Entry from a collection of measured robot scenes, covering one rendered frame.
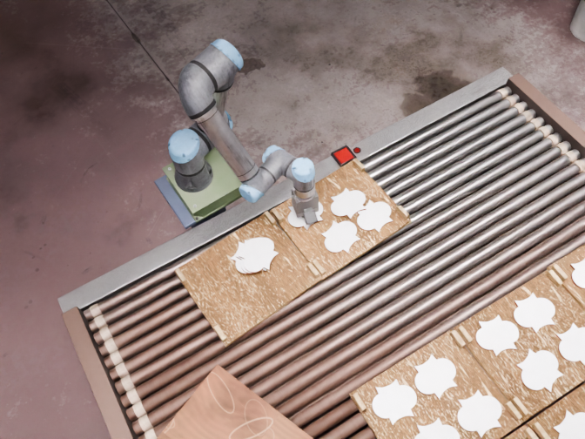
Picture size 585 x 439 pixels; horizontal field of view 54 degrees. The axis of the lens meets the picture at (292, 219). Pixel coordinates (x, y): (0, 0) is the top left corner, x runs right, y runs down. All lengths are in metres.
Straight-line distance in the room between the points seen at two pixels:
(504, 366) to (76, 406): 2.01
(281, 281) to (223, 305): 0.22
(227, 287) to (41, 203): 1.87
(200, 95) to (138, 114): 2.13
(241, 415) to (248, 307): 0.39
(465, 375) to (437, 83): 2.35
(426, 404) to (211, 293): 0.81
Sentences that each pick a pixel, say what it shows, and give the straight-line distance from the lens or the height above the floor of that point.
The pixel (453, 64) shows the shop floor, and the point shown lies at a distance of 4.05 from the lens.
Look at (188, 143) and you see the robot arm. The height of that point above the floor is 1.17.
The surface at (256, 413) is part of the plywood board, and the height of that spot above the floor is 1.04.
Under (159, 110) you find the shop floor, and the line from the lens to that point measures 3.85.
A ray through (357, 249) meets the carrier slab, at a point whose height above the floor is 0.94.
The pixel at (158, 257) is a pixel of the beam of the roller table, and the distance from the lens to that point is 2.18.
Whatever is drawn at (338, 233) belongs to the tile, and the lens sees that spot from 2.11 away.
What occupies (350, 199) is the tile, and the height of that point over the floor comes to 0.95.
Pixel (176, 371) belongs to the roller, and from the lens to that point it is 2.00.
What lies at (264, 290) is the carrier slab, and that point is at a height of 0.94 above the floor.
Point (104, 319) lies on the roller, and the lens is 2.14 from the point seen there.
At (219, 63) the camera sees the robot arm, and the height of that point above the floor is 1.56.
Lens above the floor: 2.80
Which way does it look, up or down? 60 degrees down
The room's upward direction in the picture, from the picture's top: 5 degrees counter-clockwise
